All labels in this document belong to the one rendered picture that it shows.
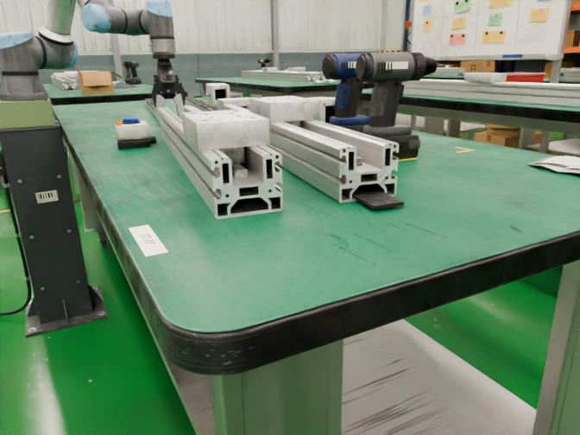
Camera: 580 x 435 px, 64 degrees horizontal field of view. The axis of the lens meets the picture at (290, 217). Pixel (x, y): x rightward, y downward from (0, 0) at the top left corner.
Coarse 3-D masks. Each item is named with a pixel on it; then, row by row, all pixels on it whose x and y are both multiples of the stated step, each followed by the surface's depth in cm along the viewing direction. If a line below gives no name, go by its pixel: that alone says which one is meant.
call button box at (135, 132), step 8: (120, 128) 117; (128, 128) 118; (136, 128) 118; (144, 128) 119; (120, 136) 118; (128, 136) 118; (136, 136) 119; (144, 136) 120; (120, 144) 118; (128, 144) 119; (136, 144) 120; (144, 144) 120
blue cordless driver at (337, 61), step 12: (324, 60) 114; (336, 60) 111; (348, 60) 112; (324, 72) 114; (336, 72) 112; (348, 72) 113; (348, 84) 115; (360, 84) 116; (336, 96) 116; (348, 96) 115; (336, 108) 117; (348, 108) 116; (336, 120) 117; (348, 120) 116; (360, 120) 117; (360, 132) 117
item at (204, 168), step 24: (168, 120) 109; (168, 144) 117; (192, 168) 81; (216, 168) 66; (240, 168) 69; (264, 168) 65; (216, 192) 67; (240, 192) 67; (264, 192) 66; (216, 216) 65; (240, 216) 66
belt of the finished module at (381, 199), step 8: (360, 192) 73; (368, 192) 73; (376, 192) 73; (384, 192) 73; (360, 200) 70; (368, 200) 69; (376, 200) 69; (384, 200) 69; (392, 200) 69; (376, 208) 67
